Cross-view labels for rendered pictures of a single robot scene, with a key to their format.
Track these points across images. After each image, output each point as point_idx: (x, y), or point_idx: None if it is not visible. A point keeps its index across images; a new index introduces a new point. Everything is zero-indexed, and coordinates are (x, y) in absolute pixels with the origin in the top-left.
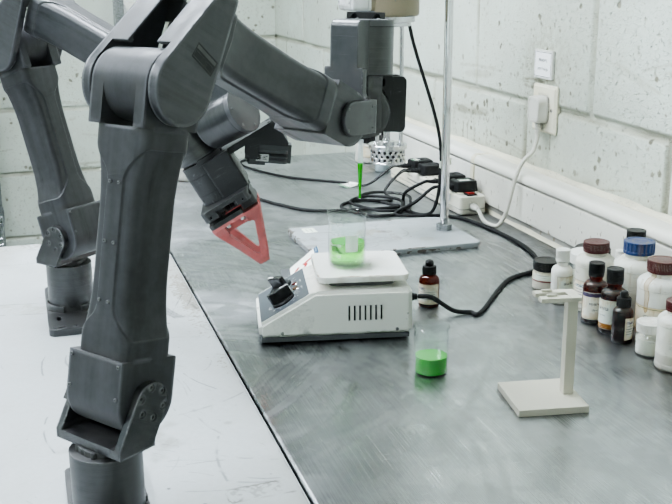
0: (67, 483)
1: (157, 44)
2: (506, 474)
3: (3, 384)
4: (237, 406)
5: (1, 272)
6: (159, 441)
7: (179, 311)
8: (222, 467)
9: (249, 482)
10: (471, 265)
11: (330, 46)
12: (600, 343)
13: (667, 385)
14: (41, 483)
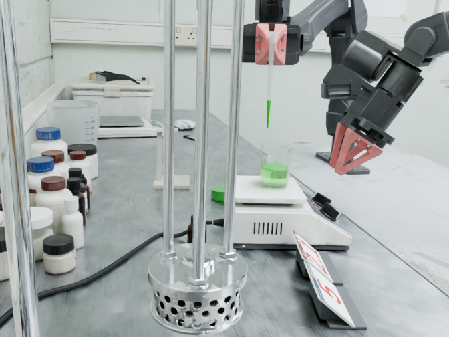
0: (364, 166)
1: (351, 6)
2: (208, 164)
3: None
4: (321, 190)
5: None
6: (346, 180)
7: (423, 259)
8: (314, 172)
9: (301, 168)
10: (99, 324)
11: (289, 5)
12: (99, 207)
13: (100, 184)
14: (377, 172)
